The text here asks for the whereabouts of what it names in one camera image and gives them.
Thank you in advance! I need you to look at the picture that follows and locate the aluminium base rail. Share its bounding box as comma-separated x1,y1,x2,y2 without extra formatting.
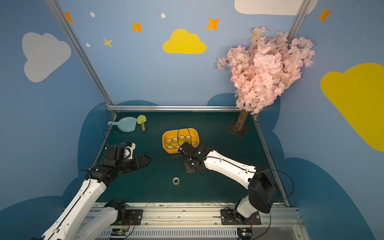
80,203,309,240

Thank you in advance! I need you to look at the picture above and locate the transparent tape roll eight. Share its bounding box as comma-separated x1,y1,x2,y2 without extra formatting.
173,178,180,186

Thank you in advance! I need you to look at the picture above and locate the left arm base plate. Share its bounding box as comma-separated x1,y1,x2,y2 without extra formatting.
111,209,144,226

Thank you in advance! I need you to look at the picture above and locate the aluminium frame back bar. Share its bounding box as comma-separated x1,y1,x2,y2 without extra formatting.
107,105,240,112

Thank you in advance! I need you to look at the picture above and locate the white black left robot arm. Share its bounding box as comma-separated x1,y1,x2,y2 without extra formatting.
40,154,152,240

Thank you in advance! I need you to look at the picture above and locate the left green circuit board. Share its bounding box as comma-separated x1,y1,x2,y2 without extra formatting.
110,229,129,238

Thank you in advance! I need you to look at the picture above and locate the aluminium frame right post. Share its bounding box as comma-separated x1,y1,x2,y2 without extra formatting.
288,0,311,44

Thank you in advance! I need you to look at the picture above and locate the aluminium frame post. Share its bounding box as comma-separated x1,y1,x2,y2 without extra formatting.
46,0,113,107
288,0,311,44

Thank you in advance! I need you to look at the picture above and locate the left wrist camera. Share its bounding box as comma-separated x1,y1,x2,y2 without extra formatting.
123,142,136,161

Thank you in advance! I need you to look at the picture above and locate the yellow plastic storage box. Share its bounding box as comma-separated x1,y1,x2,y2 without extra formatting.
162,128,200,154

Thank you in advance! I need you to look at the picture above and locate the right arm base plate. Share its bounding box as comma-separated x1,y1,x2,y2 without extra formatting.
220,208,262,226

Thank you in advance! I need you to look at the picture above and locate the green toy spatula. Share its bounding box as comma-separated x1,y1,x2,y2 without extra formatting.
137,115,147,132

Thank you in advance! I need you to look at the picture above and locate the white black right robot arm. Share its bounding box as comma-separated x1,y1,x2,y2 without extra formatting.
178,143,280,219

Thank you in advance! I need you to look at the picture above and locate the aluminium frame left post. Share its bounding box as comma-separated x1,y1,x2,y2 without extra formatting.
46,0,113,107

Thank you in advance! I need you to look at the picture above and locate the right green circuit board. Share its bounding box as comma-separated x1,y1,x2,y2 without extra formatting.
237,228,253,240

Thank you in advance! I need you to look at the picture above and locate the green circuit board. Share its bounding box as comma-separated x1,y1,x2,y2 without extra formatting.
237,228,253,240
110,229,129,238

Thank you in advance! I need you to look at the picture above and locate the light blue toy pan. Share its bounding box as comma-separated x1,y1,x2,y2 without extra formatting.
107,117,137,133

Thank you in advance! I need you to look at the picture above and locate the pink artificial blossom tree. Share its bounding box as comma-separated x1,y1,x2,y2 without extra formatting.
217,27,316,137

